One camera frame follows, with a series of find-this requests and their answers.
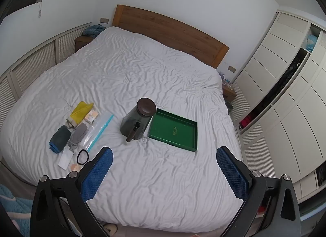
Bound light blue folded clothes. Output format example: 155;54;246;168
306;34;319;52

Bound white bed duvet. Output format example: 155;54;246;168
0;26;243;234

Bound pile of small clear items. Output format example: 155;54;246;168
218;71;233;86

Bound small pink white box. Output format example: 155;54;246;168
85;110;99;125

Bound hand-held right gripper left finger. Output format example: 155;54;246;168
30;147;114;237

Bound black hair tie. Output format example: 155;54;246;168
76;150;89;164

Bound red folded garment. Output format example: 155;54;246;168
239;116;255;129

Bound glass jar with brown lid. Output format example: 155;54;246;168
120;97;157;143

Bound wooden nightstand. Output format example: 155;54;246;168
221;84;237;99
75;35;95;52

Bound clear zip bag blue slider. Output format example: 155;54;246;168
80;111;114;152

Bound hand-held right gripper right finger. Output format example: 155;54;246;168
216;146;301;237

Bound wooden headboard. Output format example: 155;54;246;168
111;4;230;69

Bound white flat packet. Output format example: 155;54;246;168
57;149;73;169

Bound dark hanging clothes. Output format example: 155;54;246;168
270;46;310;105

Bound grey sock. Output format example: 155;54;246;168
67;122;88;153

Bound beige slipper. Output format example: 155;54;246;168
102;223;118;235

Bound yellow cloth with white hem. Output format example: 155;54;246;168
67;101;94;127

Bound blue crumpled cloth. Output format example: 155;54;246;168
82;24;109;38

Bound blue fluffy rug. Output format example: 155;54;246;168
0;183;33;235

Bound white wardrobe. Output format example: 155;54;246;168
233;10;326;202

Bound green tray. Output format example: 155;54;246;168
148;108;198;153

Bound blue grey towel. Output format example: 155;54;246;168
49;125;72;154

